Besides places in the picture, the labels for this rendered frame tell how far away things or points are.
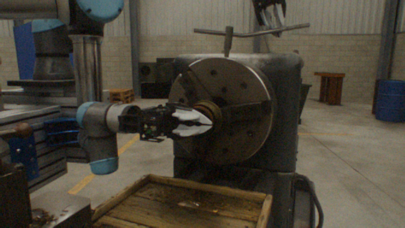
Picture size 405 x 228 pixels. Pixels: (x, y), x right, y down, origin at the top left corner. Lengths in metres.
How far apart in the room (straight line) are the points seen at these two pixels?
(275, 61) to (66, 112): 0.76
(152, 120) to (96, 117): 0.18
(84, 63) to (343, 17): 11.47
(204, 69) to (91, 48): 0.33
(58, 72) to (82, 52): 0.32
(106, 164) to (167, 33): 10.49
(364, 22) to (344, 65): 1.73
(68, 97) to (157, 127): 0.55
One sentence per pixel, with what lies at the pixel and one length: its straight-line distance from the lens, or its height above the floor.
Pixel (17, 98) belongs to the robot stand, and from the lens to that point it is 1.23.
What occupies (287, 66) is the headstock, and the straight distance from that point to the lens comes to 0.86.
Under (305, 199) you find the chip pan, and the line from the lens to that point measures 1.50.
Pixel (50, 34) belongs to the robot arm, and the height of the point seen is 1.33.
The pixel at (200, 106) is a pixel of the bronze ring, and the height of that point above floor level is 1.12.
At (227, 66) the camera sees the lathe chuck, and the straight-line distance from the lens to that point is 0.73.
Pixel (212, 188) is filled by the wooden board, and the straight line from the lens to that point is 0.71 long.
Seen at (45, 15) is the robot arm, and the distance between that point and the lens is 0.70.
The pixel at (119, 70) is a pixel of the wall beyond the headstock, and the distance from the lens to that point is 11.59.
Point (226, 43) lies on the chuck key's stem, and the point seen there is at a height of 1.27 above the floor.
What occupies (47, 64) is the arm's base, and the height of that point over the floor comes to 1.22.
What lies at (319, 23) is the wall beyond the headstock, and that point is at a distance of 11.59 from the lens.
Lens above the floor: 1.21
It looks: 11 degrees down
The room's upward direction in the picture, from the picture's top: straight up
